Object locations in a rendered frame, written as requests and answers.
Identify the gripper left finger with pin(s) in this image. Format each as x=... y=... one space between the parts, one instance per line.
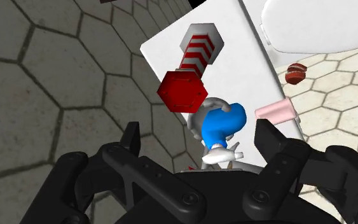
x=154 y=183

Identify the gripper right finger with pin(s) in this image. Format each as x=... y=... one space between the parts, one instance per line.
x=278 y=167

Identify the pink block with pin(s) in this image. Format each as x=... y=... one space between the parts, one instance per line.
x=274 y=111

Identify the blue and white figure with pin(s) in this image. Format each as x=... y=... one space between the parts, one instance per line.
x=222 y=124

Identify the small red-brown round object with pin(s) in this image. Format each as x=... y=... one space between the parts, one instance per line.
x=295 y=76

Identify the red white striped hexagonal bolt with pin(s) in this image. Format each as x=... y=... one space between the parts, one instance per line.
x=181 y=91

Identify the white toilet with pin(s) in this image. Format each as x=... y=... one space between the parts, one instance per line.
x=243 y=74

